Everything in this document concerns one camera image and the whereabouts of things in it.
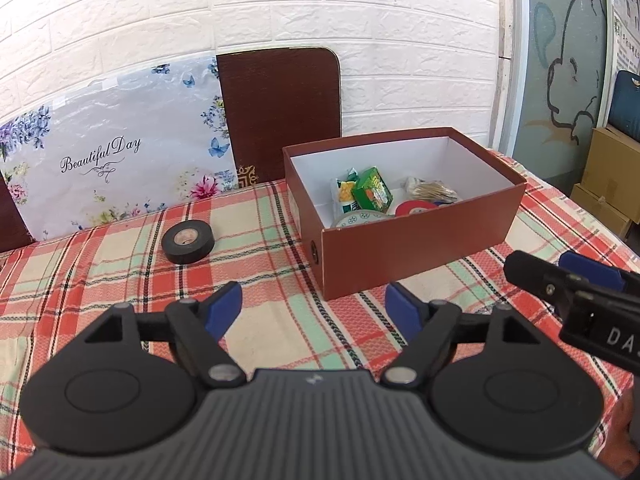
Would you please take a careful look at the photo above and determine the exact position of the brown shoe box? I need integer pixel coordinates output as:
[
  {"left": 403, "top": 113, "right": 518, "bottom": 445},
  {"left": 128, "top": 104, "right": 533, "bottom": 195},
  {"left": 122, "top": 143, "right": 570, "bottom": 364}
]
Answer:
[{"left": 283, "top": 127, "right": 526, "bottom": 300}]

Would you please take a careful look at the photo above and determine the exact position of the red tape roll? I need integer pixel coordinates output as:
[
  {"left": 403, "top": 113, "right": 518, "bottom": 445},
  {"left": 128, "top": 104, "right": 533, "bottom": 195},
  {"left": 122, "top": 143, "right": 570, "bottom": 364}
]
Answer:
[{"left": 394, "top": 200, "right": 438, "bottom": 217}]

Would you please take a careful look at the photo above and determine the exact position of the person's right hand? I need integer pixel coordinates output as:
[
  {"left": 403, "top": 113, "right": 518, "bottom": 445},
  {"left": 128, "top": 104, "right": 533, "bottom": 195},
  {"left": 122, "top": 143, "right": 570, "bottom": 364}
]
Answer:
[{"left": 598, "top": 388, "right": 639, "bottom": 479}]

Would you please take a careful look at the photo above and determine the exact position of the cartoon painted glass door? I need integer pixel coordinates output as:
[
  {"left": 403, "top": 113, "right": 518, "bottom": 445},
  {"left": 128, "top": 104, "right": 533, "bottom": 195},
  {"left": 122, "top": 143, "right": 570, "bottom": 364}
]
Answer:
[{"left": 494, "top": 0, "right": 639, "bottom": 192}]

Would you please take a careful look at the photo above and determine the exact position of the blue cushion chair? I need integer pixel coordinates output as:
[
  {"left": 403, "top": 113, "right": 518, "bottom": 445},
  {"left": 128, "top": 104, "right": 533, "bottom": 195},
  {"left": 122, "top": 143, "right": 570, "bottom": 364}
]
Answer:
[{"left": 608, "top": 70, "right": 640, "bottom": 142}]

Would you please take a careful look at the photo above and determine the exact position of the cardboard boxes stack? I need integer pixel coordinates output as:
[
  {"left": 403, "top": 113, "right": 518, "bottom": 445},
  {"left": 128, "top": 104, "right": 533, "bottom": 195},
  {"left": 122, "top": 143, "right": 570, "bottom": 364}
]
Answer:
[{"left": 570, "top": 127, "right": 639, "bottom": 240}]

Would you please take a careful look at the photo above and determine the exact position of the green cardboard box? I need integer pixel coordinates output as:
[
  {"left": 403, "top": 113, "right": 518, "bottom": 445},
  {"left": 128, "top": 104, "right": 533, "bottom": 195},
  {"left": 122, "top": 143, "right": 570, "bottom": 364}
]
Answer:
[{"left": 352, "top": 167, "right": 393, "bottom": 214}]

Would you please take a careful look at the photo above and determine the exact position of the black tape roll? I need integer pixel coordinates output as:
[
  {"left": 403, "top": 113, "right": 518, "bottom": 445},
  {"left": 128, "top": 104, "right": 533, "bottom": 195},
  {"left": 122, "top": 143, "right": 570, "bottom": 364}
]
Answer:
[{"left": 162, "top": 220, "right": 215, "bottom": 264}]

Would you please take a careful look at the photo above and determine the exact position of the green white snack packet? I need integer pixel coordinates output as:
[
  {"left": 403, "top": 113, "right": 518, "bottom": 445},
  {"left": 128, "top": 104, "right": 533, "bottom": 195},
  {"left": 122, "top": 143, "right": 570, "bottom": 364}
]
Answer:
[{"left": 331, "top": 168, "right": 359, "bottom": 217}]

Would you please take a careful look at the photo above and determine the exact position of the red plaid bed sheet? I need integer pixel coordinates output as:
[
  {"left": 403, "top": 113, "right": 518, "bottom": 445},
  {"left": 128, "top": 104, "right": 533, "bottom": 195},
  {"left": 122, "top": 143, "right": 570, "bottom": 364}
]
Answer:
[{"left": 1, "top": 176, "right": 639, "bottom": 472}]

